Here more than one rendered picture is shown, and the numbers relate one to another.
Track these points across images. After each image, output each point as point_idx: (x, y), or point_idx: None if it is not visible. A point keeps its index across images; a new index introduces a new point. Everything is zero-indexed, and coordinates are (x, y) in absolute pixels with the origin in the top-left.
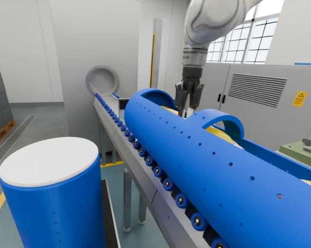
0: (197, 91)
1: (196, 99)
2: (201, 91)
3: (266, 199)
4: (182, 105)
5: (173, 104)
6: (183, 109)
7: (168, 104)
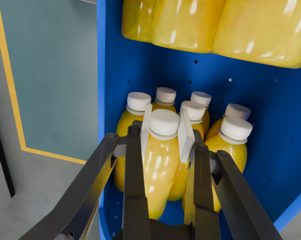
0: (86, 214)
1: (106, 169)
2: (70, 200)
3: None
4: (209, 159)
5: (103, 217)
6: (197, 143)
7: (107, 225)
